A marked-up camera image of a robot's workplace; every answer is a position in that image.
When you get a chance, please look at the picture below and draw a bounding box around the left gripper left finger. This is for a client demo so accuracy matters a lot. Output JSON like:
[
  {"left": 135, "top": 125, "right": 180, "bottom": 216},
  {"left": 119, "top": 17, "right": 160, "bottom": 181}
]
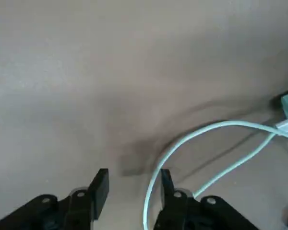
[{"left": 0, "top": 168, "right": 109, "bottom": 230}]

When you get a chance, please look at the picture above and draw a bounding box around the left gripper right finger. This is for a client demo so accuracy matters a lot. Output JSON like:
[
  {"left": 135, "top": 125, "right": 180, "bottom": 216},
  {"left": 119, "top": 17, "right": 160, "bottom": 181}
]
[{"left": 153, "top": 169, "right": 260, "bottom": 230}]

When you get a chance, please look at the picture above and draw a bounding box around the white charger cable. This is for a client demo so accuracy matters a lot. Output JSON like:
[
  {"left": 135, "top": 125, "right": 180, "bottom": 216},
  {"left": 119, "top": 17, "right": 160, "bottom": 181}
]
[{"left": 143, "top": 118, "right": 288, "bottom": 230}]

